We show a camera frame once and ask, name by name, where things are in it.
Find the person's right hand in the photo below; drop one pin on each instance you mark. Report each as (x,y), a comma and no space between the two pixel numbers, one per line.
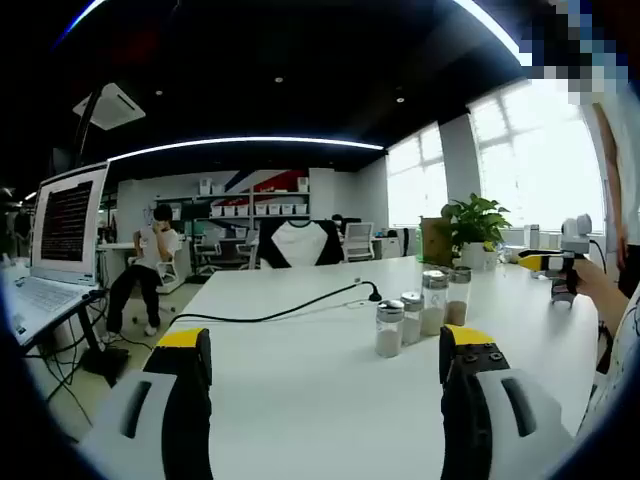
(587,275)

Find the small seasoning bottle grey powder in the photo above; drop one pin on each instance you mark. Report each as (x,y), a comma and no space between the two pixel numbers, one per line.
(389,330)

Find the shelf of white storage bins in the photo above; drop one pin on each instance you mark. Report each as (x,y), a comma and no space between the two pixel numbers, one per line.
(270,207)

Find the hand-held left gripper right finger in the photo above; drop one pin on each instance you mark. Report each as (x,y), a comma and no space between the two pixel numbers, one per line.
(465,400)

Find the window with white blinds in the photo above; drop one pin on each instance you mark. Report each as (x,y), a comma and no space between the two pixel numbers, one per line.
(540,165)
(417,185)

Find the tall seasoning bottle brown powder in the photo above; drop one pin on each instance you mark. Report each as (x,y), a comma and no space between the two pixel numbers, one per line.
(457,297)

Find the black laptop stand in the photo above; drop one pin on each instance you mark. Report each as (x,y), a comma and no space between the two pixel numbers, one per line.
(105,357)

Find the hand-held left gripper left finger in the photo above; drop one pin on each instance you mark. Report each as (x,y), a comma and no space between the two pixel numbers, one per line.
(185,400)

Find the green potted plant white pot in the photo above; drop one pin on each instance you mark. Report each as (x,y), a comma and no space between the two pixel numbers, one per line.
(475,220)

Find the grey office chair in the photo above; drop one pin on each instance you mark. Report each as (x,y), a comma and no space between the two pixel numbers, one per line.
(210,247)

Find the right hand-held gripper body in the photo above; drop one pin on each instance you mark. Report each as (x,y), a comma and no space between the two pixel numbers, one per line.
(577,235)

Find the small seasoning bottle white powder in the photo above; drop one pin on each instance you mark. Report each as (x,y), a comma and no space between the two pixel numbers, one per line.
(412,317)

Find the white thermos bottle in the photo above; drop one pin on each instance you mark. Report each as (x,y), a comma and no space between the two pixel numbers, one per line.
(534,234)

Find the white office chair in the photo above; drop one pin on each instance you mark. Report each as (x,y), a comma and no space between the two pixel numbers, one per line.
(357,240)
(170,272)

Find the silver laptop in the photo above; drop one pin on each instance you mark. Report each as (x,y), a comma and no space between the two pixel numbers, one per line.
(65,225)

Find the long ceiling light strip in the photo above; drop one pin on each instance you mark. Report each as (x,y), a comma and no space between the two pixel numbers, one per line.
(495,25)
(240,140)

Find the ceiling air conditioner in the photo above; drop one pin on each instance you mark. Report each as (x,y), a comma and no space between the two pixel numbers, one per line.
(110,107)

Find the tall seasoning bottle white powder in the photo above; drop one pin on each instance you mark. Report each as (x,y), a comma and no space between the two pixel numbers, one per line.
(434,302)

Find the person in white shirt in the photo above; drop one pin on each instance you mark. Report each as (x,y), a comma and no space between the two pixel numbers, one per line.
(625,350)

